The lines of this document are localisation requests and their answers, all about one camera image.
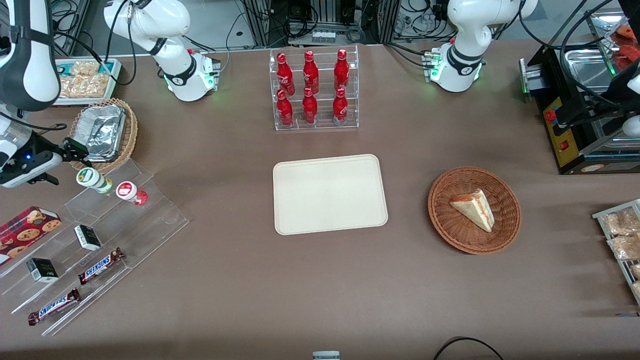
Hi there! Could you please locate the wrapped triangle sandwich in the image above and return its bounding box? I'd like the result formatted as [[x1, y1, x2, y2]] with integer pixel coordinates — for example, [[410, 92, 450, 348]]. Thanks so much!
[[449, 188, 496, 233]]

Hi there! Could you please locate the small black box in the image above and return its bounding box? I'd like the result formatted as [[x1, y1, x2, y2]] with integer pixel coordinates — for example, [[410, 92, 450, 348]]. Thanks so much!
[[74, 224, 103, 252], [26, 258, 59, 284]]

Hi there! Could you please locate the black table cable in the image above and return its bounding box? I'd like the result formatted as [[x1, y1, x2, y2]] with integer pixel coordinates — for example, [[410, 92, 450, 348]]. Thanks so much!
[[432, 336, 506, 360]]

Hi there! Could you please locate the aluminium frame post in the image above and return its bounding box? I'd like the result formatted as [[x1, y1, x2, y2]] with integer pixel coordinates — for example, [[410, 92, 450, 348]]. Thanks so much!
[[244, 0, 273, 48], [376, 0, 402, 45]]

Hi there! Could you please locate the steel tray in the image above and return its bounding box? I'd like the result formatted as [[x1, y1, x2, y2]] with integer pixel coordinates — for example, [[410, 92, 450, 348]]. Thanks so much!
[[562, 47, 621, 96]]

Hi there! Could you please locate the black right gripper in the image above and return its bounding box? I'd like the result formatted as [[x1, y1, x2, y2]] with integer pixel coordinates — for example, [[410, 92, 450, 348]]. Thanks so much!
[[19, 136, 95, 167]]

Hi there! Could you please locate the oval tan wicker basket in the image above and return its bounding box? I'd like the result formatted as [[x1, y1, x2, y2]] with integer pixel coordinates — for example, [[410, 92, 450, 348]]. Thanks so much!
[[66, 98, 139, 175]]

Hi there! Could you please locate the clear bag of snacks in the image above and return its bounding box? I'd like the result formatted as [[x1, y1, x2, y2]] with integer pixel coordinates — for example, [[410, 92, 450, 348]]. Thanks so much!
[[602, 207, 640, 236], [607, 234, 640, 261]]

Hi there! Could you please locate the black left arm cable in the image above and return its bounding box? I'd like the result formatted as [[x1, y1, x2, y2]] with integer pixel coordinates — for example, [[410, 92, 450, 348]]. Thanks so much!
[[517, 0, 623, 108]]

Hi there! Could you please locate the round brown wicker basket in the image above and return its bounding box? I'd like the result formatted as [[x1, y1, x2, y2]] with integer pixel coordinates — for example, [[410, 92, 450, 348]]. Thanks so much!
[[427, 166, 522, 256]]

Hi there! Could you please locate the red tartan cookie box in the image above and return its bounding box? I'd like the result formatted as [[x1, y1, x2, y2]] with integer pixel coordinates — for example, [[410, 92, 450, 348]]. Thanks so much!
[[0, 206, 63, 266]]

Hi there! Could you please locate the beige plastic tray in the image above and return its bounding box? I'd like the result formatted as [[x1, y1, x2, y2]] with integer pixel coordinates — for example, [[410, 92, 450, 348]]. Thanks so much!
[[272, 154, 389, 236]]

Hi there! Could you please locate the clear acrylic bottle rack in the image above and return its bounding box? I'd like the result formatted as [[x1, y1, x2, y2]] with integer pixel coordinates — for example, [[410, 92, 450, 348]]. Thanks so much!
[[269, 45, 360, 132]]

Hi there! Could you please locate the aluminium foil tray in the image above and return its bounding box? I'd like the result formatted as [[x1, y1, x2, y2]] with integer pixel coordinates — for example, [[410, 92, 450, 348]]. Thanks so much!
[[75, 105, 127, 163]]

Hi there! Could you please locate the clear acrylic stepped display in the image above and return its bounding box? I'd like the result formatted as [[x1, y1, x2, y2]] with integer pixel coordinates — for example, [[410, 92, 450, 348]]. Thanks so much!
[[0, 159, 190, 337]]

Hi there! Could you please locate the white snack bin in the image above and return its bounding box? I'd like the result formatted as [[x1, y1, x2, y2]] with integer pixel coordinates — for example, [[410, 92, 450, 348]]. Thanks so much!
[[52, 57, 124, 107]]

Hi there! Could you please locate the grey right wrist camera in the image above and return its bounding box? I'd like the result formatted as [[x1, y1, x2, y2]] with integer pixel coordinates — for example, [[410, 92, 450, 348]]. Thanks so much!
[[0, 151, 64, 189]]

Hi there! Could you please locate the red cola bottle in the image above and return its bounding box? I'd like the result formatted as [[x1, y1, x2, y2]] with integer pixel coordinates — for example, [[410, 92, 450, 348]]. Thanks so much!
[[332, 87, 349, 126], [334, 48, 350, 92], [276, 52, 295, 96], [276, 89, 295, 127], [302, 87, 319, 125], [303, 50, 320, 95]]

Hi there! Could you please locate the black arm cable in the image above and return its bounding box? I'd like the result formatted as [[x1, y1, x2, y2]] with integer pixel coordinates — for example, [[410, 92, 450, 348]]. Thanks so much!
[[0, 0, 139, 133], [517, 0, 623, 108]]

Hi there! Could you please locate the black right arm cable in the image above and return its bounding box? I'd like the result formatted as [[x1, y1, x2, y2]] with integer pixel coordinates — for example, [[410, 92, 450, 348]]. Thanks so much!
[[0, 0, 139, 133]]

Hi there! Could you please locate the black sealing machine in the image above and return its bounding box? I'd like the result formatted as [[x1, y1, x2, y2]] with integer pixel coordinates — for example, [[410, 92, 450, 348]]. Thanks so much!
[[519, 44, 640, 176]]

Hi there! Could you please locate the clear bag of crackers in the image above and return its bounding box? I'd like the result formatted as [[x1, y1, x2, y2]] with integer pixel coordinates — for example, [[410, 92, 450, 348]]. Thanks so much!
[[59, 61, 111, 99]]

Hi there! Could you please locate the grey wire rack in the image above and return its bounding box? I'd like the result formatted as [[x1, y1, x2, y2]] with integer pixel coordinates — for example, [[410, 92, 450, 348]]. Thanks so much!
[[592, 199, 640, 306]]

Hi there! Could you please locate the Snickers chocolate bar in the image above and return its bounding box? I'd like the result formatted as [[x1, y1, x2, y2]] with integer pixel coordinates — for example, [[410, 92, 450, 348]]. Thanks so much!
[[77, 247, 126, 286], [27, 288, 82, 326]]

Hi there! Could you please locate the red food pack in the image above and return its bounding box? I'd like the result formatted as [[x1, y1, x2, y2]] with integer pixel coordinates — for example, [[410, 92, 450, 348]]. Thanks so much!
[[614, 24, 640, 71]]

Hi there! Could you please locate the red yogurt cup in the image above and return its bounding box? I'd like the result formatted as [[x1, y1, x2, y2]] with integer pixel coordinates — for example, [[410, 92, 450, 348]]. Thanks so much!
[[116, 181, 149, 207]]

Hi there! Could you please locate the green yogurt cup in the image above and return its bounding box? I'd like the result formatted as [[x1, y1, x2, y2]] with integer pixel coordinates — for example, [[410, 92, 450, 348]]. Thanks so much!
[[76, 167, 114, 195]]

